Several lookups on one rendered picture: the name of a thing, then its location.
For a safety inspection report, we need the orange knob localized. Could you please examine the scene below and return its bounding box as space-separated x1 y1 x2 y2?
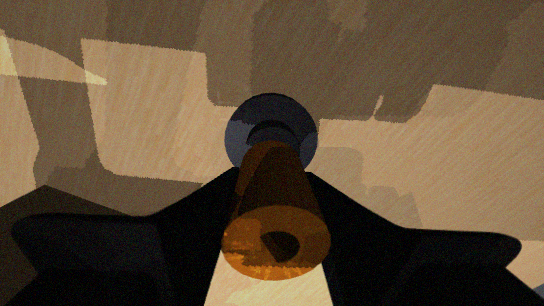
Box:
221 140 331 281

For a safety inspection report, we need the black round pedestal with shaft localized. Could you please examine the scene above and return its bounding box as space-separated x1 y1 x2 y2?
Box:
224 93 318 169

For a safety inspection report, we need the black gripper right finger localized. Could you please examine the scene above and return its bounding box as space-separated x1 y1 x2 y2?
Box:
305 172 522 306

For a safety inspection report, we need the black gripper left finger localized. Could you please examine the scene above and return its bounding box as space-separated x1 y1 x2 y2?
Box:
11 167 240 306

